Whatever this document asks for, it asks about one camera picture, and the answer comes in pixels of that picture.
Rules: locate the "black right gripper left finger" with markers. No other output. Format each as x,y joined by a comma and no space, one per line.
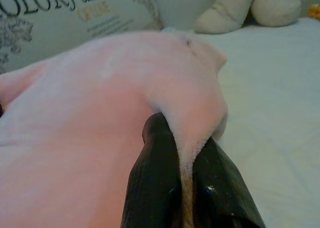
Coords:
155,178

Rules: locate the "white quilted mattress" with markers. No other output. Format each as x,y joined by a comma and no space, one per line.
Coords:
275,113

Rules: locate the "cream plush toy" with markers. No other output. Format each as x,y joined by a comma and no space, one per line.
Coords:
230,10

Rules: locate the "orange cartoon print blanket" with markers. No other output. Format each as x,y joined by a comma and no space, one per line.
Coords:
315,11

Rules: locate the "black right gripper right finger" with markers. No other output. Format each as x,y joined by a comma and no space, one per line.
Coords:
220,193

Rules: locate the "pink pillow with white patch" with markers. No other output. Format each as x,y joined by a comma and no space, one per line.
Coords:
87,113

